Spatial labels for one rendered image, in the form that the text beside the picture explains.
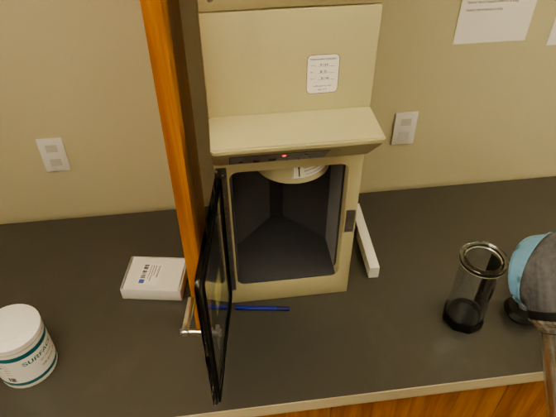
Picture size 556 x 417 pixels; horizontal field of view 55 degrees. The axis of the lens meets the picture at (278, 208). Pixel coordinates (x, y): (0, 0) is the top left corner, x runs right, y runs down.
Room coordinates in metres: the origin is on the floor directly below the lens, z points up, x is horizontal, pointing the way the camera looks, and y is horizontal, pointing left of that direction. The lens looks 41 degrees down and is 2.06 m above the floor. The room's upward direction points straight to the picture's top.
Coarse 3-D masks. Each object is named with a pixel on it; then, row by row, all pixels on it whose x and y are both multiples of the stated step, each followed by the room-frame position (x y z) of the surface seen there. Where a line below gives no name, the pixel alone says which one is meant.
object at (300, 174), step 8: (288, 168) 0.94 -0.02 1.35; (296, 168) 0.93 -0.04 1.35; (304, 168) 0.94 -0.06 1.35; (312, 168) 0.94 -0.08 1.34; (320, 168) 0.96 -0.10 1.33; (272, 176) 0.94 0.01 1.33; (280, 176) 0.93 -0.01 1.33; (288, 176) 0.93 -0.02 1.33; (296, 176) 0.93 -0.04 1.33; (304, 176) 0.93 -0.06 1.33; (312, 176) 0.94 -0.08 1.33
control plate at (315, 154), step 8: (296, 152) 0.82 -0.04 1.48; (304, 152) 0.82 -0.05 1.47; (312, 152) 0.83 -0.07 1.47; (320, 152) 0.84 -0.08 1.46; (232, 160) 0.82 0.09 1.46; (240, 160) 0.83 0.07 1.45; (248, 160) 0.83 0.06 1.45; (256, 160) 0.84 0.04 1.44; (264, 160) 0.85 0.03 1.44; (280, 160) 0.87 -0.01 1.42; (288, 160) 0.87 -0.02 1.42
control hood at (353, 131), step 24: (216, 120) 0.88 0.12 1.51; (240, 120) 0.88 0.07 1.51; (264, 120) 0.87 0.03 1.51; (288, 120) 0.87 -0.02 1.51; (312, 120) 0.87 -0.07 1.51; (336, 120) 0.87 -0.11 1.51; (360, 120) 0.87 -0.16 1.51; (216, 144) 0.80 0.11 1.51; (240, 144) 0.79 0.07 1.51; (264, 144) 0.79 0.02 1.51; (288, 144) 0.79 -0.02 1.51; (312, 144) 0.80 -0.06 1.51; (336, 144) 0.80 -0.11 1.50; (360, 144) 0.81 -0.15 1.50
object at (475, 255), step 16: (464, 256) 0.84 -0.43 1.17; (480, 256) 0.88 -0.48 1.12; (496, 256) 0.86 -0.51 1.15; (464, 272) 0.82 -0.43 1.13; (480, 272) 0.79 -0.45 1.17; (496, 272) 0.79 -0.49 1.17; (464, 288) 0.81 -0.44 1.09; (480, 288) 0.79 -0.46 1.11; (448, 304) 0.84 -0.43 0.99; (464, 304) 0.80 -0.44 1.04; (480, 304) 0.79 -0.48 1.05; (464, 320) 0.80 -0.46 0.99; (480, 320) 0.80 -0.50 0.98
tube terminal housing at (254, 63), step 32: (224, 32) 0.89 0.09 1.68; (256, 32) 0.90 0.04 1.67; (288, 32) 0.91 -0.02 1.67; (320, 32) 0.91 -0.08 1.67; (352, 32) 0.92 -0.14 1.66; (224, 64) 0.89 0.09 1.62; (256, 64) 0.90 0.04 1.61; (288, 64) 0.91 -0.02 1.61; (352, 64) 0.92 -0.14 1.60; (224, 96) 0.89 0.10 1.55; (256, 96) 0.90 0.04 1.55; (288, 96) 0.91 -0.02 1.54; (320, 96) 0.91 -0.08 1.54; (352, 96) 0.92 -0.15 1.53; (320, 160) 0.92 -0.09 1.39; (352, 160) 0.92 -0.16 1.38; (352, 192) 0.93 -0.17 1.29; (256, 288) 0.90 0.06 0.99; (288, 288) 0.91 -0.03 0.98; (320, 288) 0.92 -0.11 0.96
